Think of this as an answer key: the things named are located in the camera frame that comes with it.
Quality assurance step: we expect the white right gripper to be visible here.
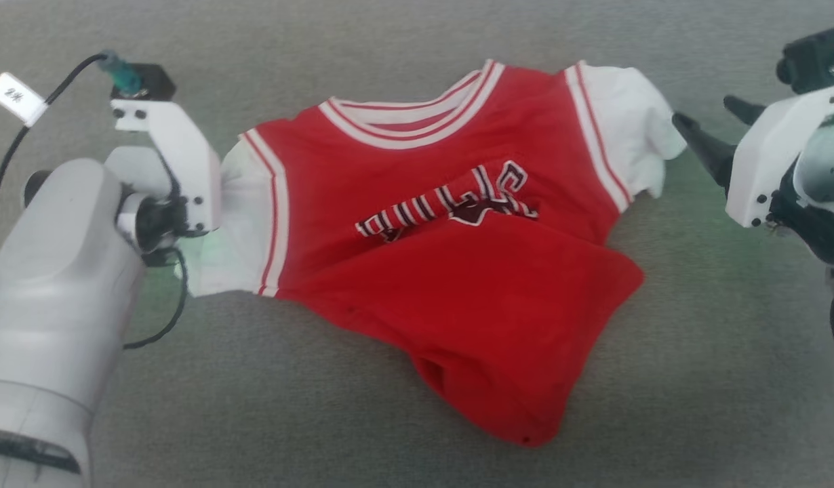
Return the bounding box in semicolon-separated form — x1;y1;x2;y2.
671;81;834;265

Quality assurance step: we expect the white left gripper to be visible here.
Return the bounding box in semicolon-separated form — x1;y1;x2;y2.
105;98;222;255

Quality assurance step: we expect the red white basketball jersey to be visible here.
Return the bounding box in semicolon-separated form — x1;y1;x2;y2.
180;59;688;448

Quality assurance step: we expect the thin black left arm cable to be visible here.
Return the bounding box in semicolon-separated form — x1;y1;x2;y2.
122;247;188;350

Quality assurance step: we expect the black cable teal plug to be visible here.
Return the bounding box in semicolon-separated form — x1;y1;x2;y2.
0;49;146;262

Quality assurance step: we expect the white cable label tag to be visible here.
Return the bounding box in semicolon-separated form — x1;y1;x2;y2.
0;71;48;126

